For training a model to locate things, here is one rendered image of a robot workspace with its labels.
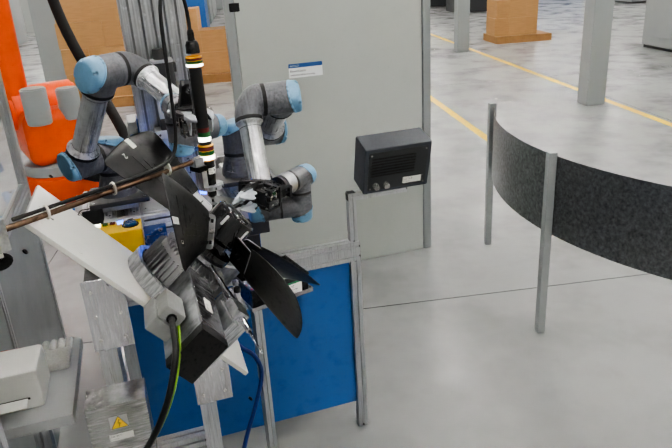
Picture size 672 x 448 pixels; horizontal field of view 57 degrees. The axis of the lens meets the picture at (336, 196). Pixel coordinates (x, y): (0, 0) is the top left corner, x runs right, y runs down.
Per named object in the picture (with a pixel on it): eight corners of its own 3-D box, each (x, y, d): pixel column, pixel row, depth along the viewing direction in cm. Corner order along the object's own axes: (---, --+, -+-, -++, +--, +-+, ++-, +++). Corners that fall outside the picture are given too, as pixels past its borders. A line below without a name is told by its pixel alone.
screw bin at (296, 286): (252, 310, 202) (250, 291, 200) (232, 290, 216) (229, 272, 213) (310, 290, 213) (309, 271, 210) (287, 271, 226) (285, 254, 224)
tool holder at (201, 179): (205, 195, 169) (200, 161, 166) (187, 191, 173) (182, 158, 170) (229, 185, 176) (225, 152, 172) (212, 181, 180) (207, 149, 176)
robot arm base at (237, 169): (219, 170, 269) (216, 148, 265) (253, 164, 273) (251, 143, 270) (225, 180, 255) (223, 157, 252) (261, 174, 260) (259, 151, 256)
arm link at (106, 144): (136, 166, 247) (130, 133, 242) (107, 176, 237) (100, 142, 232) (117, 162, 254) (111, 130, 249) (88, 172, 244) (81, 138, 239)
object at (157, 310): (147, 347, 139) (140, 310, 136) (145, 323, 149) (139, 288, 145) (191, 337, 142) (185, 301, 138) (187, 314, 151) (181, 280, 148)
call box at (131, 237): (96, 265, 204) (90, 236, 200) (97, 253, 213) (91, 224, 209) (146, 256, 208) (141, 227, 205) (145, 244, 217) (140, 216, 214)
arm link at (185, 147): (208, 150, 201) (203, 116, 197) (182, 159, 192) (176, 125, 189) (191, 147, 205) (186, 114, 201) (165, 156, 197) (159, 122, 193)
